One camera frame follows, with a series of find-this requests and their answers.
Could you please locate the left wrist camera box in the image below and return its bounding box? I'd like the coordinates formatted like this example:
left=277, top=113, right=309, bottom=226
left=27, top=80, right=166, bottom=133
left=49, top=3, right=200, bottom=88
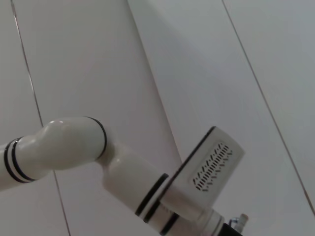
left=159, top=125, right=246, bottom=217

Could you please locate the left gripper silver connector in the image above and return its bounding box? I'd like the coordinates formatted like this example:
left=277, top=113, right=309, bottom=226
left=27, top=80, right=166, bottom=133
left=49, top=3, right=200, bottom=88
left=230, top=213, right=249, bottom=233

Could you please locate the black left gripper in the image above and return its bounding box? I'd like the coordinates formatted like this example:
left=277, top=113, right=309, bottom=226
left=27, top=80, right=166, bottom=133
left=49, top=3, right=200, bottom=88
left=216, top=221, right=244, bottom=236

